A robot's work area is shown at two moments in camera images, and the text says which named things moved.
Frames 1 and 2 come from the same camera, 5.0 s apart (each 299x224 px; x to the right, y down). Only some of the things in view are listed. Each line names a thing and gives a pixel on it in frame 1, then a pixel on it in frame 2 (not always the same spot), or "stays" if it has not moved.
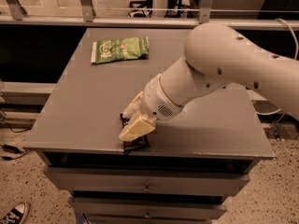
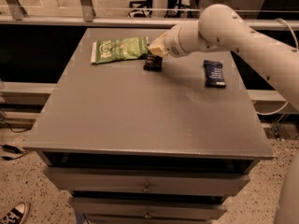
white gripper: (154, 100) to (172, 44)
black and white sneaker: (16, 215) stays
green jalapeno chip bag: (120, 49) stays
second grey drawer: (147, 208) stays
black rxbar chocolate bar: (134, 145) to (153, 63)
